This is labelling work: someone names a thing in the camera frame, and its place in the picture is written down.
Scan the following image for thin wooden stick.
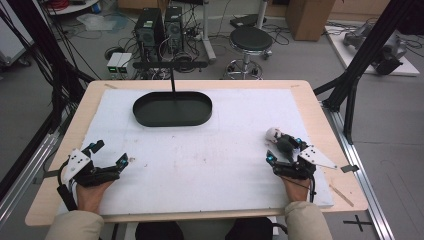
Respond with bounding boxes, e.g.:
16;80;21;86
328;183;355;208

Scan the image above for large black computer tower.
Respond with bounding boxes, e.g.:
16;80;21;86
133;7;165;63

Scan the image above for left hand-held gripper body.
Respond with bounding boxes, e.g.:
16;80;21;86
63;148;121;188

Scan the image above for brown cardboard box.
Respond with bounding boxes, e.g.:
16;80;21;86
285;0;336;42

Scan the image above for white and dark toy figure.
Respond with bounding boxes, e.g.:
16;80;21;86
265;127;296;164

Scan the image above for person's legs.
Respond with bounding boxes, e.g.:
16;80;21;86
134;217;275;240

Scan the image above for white desk leg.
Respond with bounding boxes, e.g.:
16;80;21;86
201;0;217;64

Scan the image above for flat black device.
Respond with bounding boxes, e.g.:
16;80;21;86
229;13;268;30

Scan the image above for small black clip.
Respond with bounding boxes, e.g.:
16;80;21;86
340;164;361;174

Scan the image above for small black computer tower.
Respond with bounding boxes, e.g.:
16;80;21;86
163;6;185;55

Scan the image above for black stand with crossbar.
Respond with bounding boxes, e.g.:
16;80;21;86
132;60;210;93

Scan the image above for white cabinet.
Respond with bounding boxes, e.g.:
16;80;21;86
0;0;35;68

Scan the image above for aluminium rail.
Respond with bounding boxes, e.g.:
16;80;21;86
321;99;396;240
0;132;62;228

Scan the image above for thin black cable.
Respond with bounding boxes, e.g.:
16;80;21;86
286;176;317;204

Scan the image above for black frame strut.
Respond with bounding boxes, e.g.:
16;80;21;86
313;0;424;145

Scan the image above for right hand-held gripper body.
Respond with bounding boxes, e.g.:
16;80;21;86
273;145;338;181

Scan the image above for black round stool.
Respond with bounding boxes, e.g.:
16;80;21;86
224;25;274;80

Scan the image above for clear plastic bag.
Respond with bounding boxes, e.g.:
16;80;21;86
76;13;130;35

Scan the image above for person's left hand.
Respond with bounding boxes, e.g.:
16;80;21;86
75;180;114;213

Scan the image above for round white table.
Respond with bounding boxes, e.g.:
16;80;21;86
45;0;102;16

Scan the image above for white power supply box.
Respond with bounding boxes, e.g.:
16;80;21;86
116;52;134;75
106;52;123;75

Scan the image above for black oval tray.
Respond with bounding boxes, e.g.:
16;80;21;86
132;91;214;128

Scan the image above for white floor board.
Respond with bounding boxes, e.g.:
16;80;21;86
324;24;421;77

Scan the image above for white foam board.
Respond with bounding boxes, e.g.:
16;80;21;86
56;88;335;216

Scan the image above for black cable with grip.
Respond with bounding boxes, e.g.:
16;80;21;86
56;159;79;212

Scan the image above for black frame with cables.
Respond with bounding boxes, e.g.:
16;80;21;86
0;0;96;198

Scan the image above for grey robot device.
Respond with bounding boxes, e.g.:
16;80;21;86
342;22;408;76

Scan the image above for person's right hand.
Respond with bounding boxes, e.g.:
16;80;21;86
281;176;312;203

